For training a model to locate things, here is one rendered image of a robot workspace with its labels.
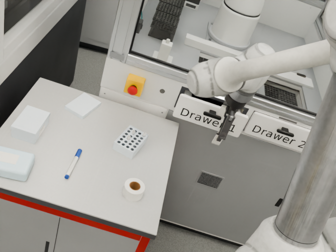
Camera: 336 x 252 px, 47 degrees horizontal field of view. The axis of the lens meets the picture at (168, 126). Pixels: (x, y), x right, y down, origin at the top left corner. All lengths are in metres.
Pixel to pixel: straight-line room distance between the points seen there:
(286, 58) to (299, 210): 0.38
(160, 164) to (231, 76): 0.52
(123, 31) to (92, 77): 1.61
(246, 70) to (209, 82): 0.12
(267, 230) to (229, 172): 0.96
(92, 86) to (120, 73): 1.41
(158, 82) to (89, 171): 0.48
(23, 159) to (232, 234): 1.29
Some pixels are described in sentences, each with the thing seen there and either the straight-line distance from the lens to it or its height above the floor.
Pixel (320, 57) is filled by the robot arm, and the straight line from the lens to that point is 1.02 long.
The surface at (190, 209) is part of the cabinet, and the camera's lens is 2.09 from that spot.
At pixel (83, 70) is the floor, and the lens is 3.15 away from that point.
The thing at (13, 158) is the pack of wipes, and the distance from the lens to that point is 1.31.
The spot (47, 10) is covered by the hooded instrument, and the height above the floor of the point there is 0.94.
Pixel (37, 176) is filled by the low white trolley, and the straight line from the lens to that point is 1.33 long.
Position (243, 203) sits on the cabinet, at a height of 0.38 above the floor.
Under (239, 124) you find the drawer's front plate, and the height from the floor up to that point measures 0.89.
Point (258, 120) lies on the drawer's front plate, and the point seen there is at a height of 0.90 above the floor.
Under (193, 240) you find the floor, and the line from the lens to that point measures 2.26.
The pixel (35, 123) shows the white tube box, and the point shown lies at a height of 0.81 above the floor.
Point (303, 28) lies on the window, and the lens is 1.49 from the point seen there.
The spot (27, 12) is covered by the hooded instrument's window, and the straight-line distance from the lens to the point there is 1.69.
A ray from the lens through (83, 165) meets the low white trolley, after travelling 1.38.
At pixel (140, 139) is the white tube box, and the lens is 1.47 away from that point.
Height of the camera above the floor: 1.78
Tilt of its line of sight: 39 degrees down
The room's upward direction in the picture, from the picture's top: 21 degrees clockwise
